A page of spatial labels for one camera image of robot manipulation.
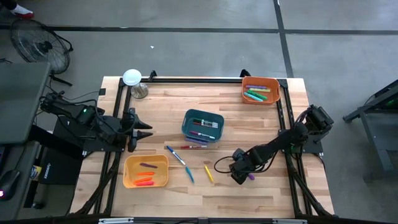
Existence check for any black computer mouse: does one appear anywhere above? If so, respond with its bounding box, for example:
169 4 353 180
0 169 21 202

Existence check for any dark metal cart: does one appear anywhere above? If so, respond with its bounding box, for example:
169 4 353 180
343 79 398 181

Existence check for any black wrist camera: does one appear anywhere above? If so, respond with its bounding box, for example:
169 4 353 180
232 148 248 162
104 116 127 138

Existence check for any purple whiteboard marker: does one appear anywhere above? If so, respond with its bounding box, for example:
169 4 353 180
188 131 216 140

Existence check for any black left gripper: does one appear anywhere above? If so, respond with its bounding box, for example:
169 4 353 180
121 108 154 152

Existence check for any black whiteboard marker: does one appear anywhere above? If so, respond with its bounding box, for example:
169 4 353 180
193 119 219 127

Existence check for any person's foot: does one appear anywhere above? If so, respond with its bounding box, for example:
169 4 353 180
0 0 35 19

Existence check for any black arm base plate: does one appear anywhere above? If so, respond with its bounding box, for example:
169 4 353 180
83 127 129 153
278 129 325 155

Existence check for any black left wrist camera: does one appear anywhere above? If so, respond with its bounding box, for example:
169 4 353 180
104 116 127 138

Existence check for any green slim highlighter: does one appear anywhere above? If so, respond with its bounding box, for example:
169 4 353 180
247 90 269 101

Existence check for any white mushroom-shaped lamp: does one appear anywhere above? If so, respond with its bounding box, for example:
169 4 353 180
122 68 149 100

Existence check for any teal translucent highlighter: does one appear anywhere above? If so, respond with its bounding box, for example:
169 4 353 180
185 166 195 184

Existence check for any orange plastic basket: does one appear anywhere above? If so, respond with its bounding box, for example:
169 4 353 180
241 76 282 106

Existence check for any yellow plastic basket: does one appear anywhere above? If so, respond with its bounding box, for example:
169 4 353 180
122 154 170 190

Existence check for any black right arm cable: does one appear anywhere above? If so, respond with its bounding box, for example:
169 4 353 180
213 155 237 174

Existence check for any blue whiteboard marker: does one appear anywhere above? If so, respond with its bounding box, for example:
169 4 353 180
165 145 187 166

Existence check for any grey desk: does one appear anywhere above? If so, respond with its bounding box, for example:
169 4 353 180
0 62 51 144

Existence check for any black aluminium table frame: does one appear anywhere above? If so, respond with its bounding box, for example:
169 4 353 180
70 76 335 218

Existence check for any black Husky case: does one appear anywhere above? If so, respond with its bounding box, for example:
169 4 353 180
39 116 94 187

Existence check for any pale purple slim highlighter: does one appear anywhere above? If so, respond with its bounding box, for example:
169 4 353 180
184 137 208 146

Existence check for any yellow blue small package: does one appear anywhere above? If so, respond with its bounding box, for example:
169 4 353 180
30 165 43 181

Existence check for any dark teal plastic basket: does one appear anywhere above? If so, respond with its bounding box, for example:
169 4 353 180
181 108 225 143

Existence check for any light blue slim highlighter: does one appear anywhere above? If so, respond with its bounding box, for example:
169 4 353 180
243 91 264 103

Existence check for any black floor fan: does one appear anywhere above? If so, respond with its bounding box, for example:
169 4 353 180
10 19 74 87

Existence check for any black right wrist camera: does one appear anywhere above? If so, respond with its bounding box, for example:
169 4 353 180
232 148 248 162

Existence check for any yellow translucent highlighter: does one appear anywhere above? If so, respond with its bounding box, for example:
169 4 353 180
204 165 215 184

